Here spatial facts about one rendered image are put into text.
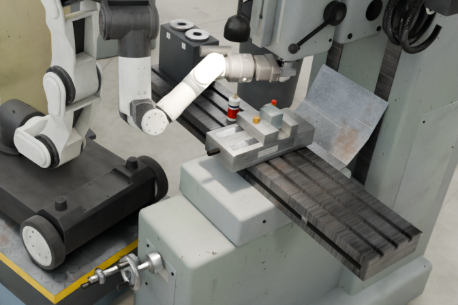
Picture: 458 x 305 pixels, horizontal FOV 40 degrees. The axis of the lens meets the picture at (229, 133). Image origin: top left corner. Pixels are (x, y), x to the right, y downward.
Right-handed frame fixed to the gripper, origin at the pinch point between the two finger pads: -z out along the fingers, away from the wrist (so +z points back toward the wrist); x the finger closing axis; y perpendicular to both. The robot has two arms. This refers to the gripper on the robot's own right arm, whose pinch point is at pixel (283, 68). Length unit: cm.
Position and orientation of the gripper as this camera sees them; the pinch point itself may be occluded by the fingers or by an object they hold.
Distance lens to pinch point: 198.4
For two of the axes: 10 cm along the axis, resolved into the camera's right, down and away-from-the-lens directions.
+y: -1.1, 8.3, 5.4
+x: -2.1, -5.5, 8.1
